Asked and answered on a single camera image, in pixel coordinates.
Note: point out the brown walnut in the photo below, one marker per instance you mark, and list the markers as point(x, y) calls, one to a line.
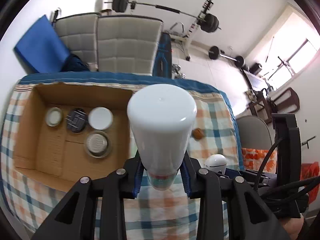
point(198, 133)

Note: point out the person's right hand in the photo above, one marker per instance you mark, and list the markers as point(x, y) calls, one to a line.
point(293, 228)

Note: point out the black round tin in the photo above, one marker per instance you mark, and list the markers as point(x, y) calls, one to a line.
point(77, 120)

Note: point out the small barbell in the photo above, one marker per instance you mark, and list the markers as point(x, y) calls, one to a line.
point(213, 52)

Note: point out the white bottle with green label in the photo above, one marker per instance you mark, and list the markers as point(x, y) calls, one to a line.
point(162, 130)

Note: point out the plaid blanket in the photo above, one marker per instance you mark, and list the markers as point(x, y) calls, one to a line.
point(212, 115)

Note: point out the dark wooden chair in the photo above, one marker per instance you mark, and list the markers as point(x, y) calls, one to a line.
point(292, 98)

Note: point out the window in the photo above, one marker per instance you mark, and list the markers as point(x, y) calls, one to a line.
point(297, 60)

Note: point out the clear tape roll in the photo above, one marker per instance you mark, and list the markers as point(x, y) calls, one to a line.
point(53, 117)

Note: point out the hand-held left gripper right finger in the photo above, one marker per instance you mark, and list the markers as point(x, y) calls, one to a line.
point(186, 181)

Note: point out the grey round-backed chair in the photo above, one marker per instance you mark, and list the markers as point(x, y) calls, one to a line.
point(252, 132)

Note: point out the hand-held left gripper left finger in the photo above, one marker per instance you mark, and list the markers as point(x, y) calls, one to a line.
point(136, 180)

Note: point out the silver dumbbell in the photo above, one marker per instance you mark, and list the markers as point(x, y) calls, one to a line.
point(178, 71)

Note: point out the white rounded square device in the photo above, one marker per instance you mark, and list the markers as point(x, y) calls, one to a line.
point(215, 162)

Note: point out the round metal mesh strainer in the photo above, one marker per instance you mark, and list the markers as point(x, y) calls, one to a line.
point(97, 143)

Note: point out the large black barbell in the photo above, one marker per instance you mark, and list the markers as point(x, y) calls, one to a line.
point(121, 2)

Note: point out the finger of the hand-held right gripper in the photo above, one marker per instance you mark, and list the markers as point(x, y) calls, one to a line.
point(232, 173)

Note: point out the red plastic bag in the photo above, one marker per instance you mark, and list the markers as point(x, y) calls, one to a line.
point(311, 177)

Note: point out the barbell on white rack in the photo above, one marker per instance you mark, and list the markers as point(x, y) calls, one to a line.
point(191, 33)

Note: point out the white round puck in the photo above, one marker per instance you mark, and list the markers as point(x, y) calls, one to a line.
point(100, 118)

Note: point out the small wooden stool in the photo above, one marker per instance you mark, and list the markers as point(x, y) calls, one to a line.
point(106, 11)

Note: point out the cardboard box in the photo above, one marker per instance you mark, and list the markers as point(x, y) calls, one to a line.
point(50, 152)

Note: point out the dark blue cloth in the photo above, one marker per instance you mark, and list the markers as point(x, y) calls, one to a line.
point(76, 63)

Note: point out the small black speaker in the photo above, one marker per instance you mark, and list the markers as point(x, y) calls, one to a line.
point(256, 68)

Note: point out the narrow grey padded chair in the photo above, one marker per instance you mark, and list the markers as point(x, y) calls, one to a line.
point(75, 40)

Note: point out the blue folded mat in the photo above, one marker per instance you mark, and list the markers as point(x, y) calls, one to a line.
point(41, 45)

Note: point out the wide grey padded chair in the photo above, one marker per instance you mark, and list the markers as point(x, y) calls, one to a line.
point(127, 45)

